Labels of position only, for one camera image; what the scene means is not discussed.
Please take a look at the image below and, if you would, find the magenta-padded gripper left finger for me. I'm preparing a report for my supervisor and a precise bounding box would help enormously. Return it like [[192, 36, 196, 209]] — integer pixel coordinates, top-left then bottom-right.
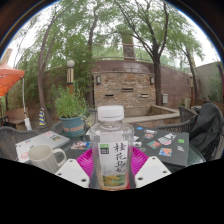
[[54, 148, 93, 189]]

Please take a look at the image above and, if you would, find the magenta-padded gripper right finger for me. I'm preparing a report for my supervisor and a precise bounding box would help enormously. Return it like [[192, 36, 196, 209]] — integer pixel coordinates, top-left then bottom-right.
[[131, 146, 173, 189]]

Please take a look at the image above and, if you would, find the clear white-capped drink bottle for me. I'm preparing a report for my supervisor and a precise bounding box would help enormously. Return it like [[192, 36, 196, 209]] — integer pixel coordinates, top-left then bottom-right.
[[88, 105, 135, 192]]

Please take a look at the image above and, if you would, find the black laptop with stickers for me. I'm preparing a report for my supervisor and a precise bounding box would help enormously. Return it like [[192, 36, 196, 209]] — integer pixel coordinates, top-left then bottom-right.
[[133, 123, 190, 168]]

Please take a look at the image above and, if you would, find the small blue printed card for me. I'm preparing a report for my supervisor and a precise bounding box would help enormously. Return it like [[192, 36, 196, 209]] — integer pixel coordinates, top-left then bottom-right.
[[69, 140, 92, 151]]

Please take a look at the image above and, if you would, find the white ribbed mug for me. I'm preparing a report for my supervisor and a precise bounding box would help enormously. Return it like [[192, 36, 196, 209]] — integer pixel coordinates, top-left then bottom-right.
[[27, 144, 68, 175]]

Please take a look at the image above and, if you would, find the silver laptop with stickers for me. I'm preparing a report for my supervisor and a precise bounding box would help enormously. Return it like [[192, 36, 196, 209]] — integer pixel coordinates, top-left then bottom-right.
[[14, 130, 71, 163]]

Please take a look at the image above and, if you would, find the blue yellow striped cone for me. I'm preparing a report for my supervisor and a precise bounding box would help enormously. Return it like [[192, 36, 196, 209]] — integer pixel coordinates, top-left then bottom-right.
[[38, 107, 47, 127]]

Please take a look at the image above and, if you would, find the green plant in blue pot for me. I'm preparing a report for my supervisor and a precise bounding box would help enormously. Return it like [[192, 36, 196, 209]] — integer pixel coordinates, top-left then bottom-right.
[[54, 87, 91, 138]]

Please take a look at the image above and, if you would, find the black backpack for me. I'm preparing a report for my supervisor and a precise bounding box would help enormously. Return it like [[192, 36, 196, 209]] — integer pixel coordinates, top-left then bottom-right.
[[189, 102, 224, 161]]

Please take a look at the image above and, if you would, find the wooden bench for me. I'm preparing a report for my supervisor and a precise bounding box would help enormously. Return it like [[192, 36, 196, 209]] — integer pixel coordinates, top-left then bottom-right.
[[4, 107, 29, 126]]

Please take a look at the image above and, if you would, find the tree with dark trunk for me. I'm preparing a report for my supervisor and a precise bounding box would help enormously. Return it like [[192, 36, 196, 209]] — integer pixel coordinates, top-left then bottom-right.
[[113, 0, 204, 107]]

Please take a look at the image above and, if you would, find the tree with thin leaning trunk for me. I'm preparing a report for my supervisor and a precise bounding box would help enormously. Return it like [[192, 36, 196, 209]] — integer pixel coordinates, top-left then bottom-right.
[[16, 6, 98, 126]]

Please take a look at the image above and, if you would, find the orange canopy with white pole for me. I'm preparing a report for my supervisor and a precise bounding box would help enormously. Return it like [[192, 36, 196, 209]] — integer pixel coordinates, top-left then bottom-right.
[[0, 63, 33, 131]]

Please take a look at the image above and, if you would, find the wooden globe lamp post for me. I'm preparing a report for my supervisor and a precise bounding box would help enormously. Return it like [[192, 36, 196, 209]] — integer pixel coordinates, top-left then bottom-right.
[[189, 72, 196, 108], [66, 59, 76, 96]]

